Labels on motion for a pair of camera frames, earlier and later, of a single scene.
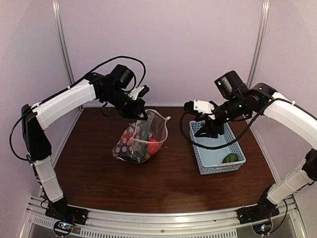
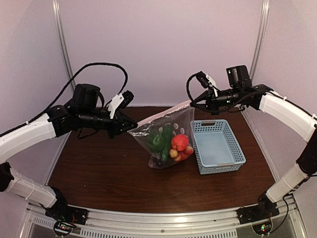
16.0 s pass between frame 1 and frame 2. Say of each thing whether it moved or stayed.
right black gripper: moved
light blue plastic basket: stayed
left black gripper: moved
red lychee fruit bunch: moved
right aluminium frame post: stayed
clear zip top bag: moved
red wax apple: moved
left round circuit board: stayed
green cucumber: moved
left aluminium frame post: stayed
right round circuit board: stayed
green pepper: moved
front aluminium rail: stayed
